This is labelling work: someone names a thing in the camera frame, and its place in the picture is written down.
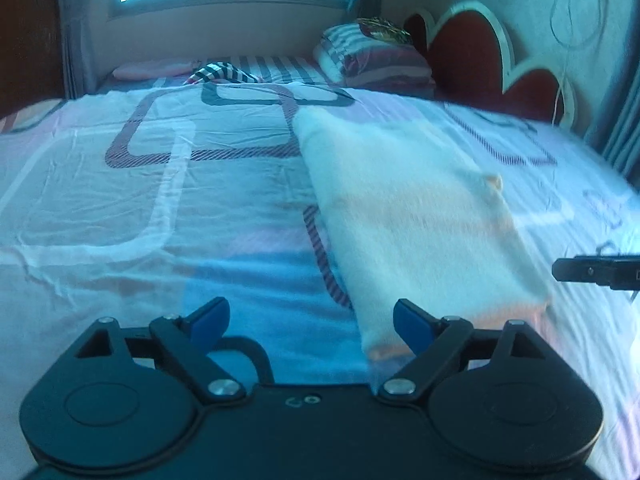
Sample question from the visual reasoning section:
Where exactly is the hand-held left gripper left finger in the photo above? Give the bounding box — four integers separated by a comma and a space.
75, 296, 274, 407

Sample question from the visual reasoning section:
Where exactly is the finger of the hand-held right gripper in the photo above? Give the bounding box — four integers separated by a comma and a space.
552, 254, 640, 292

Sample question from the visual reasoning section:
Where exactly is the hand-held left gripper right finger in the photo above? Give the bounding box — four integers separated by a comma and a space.
376, 298, 549, 407

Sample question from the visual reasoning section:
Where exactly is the cream knit garment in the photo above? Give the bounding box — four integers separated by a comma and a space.
292, 107, 554, 362

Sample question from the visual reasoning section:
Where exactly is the patterned bed sheet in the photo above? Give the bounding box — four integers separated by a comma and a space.
0, 82, 640, 480

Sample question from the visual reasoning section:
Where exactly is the grey curtain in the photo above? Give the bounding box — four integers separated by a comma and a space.
581, 57, 640, 177
54, 0, 118, 98

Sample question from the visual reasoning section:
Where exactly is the red heart-shaped headboard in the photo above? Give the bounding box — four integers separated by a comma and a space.
403, 1, 578, 133

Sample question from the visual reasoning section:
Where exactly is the black white striped cloth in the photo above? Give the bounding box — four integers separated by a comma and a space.
187, 61, 266, 86

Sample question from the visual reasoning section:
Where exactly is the pink pillow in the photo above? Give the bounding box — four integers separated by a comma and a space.
112, 59, 203, 81

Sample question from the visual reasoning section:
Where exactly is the striped folded blanket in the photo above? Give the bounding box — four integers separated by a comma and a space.
313, 17, 436, 92

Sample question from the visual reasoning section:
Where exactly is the brown wooden door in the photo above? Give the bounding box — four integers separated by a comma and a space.
0, 0, 68, 117

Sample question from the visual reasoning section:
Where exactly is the white wall cable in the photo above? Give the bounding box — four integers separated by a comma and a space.
549, 0, 611, 126

